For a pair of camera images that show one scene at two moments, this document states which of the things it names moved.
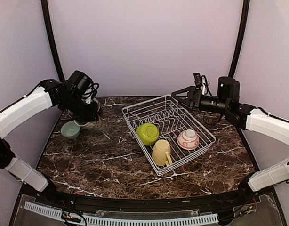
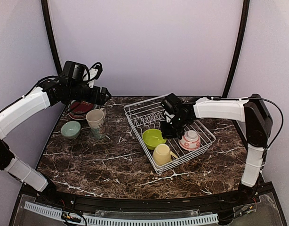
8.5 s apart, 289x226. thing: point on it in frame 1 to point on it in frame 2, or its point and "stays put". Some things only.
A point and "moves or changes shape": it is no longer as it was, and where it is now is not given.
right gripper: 193,91 to 167,133
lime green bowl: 148,133 moves or changes shape
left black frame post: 45,10 stays put
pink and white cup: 188,140 stays put
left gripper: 92,116 to 101,99
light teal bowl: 70,130 stays put
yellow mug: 160,155 moves or changes shape
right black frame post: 240,38 stays put
